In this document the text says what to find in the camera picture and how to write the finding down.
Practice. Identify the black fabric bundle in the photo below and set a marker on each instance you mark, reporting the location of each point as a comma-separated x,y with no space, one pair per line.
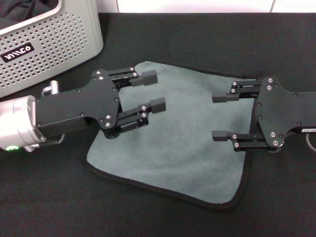
19,8

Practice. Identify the grey perforated storage box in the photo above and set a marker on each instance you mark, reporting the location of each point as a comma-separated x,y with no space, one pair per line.
49,37

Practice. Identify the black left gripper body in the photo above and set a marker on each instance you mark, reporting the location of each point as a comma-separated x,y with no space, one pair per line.
81,108

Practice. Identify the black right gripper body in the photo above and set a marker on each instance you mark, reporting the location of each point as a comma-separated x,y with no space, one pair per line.
279,111

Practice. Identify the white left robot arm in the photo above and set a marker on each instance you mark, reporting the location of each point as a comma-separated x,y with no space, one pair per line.
17,123

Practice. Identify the grey yellow black-edged towel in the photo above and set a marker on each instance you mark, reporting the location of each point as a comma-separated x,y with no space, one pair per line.
177,153

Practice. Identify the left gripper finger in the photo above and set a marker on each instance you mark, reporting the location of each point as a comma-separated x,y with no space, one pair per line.
146,78
158,105

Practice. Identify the black tablecloth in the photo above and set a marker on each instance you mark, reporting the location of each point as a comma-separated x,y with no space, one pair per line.
172,37

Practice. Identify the silver metal elbow fitting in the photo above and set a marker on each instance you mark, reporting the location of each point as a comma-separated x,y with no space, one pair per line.
50,89

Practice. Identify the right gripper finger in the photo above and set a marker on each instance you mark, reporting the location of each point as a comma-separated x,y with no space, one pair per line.
224,97
219,135

